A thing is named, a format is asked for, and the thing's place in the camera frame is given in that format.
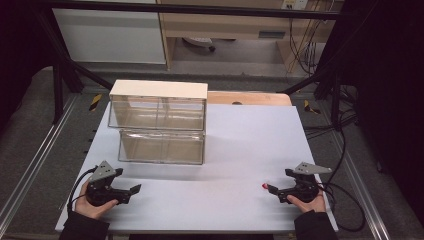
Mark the clear plastic upper drawer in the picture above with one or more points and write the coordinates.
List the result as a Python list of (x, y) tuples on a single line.
[(156, 113)]

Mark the person's left hand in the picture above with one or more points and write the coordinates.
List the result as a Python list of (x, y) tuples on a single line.
[(87, 208)]

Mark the yellow black striped tape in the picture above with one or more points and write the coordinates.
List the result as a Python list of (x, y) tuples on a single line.
[(310, 107), (95, 102)]

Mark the clear drawer cabinet white top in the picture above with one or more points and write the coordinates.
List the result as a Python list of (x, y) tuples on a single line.
[(160, 100)]

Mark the black metal crossbar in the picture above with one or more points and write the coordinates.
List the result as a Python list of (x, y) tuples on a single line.
[(186, 9)]

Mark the aluminium rail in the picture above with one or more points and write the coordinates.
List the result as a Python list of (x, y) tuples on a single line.
[(361, 186), (36, 156)]

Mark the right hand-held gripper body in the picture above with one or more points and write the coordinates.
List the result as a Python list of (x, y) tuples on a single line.
[(305, 186)]

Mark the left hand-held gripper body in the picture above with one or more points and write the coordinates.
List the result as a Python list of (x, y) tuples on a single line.
[(103, 186)]

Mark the clear plastic lower drawer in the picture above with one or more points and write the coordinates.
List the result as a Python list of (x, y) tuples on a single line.
[(161, 148)]

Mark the clear plastic drawer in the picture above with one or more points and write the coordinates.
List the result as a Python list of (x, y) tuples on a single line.
[(156, 113), (161, 148)]

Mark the black metal frame stand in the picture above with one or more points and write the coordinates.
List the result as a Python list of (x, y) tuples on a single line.
[(328, 83), (61, 73)]

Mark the wooden board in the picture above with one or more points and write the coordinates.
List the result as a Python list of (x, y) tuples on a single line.
[(248, 98)]

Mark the office chair base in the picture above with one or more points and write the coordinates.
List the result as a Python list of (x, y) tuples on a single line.
[(200, 42)]

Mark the light wooden desk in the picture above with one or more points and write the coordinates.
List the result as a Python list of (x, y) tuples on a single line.
[(230, 25)]

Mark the white power strip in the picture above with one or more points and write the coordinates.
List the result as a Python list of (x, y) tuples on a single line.
[(295, 4)]

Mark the person's right hand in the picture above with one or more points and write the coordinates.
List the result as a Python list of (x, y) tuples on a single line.
[(311, 205)]

